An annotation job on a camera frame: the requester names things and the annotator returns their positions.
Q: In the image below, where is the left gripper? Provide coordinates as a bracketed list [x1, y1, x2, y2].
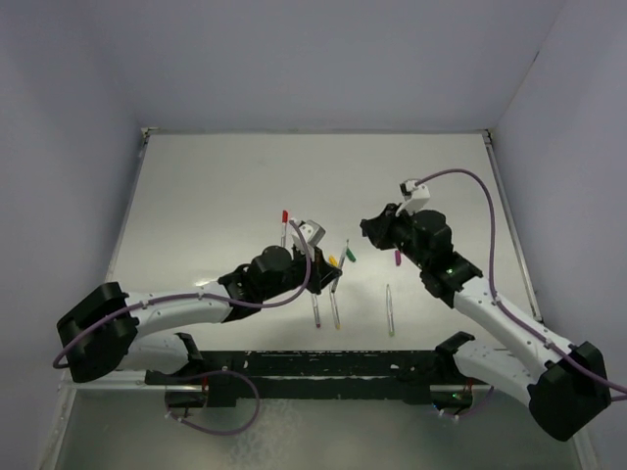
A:
[261, 244, 340, 302]

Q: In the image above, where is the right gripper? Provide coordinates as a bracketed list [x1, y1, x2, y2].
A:
[362, 202, 429, 269]

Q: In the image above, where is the purple marker pen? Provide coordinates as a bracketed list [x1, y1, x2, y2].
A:
[311, 294, 321, 329]

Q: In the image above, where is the yellow marker pen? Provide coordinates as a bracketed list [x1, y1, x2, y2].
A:
[329, 290, 341, 330]

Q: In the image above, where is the red marker pen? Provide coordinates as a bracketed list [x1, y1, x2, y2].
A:
[280, 222, 287, 248]

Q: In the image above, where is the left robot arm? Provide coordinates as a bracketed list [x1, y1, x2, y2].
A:
[53, 246, 342, 384]

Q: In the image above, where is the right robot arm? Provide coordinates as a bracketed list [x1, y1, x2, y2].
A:
[360, 204, 611, 442]

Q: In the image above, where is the green marker pen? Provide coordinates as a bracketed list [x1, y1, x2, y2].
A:
[386, 284, 395, 337]

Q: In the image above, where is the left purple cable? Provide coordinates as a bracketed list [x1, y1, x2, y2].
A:
[52, 218, 314, 369]

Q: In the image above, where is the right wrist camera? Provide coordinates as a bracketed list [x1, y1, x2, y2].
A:
[396, 179, 430, 217]

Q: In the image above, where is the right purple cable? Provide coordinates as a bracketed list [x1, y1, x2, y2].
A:
[415, 168, 627, 393]

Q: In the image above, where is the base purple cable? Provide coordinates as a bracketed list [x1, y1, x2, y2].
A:
[164, 369, 262, 435]

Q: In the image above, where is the aluminium frame rail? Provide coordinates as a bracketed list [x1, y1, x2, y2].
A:
[61, 371, 146, 391]

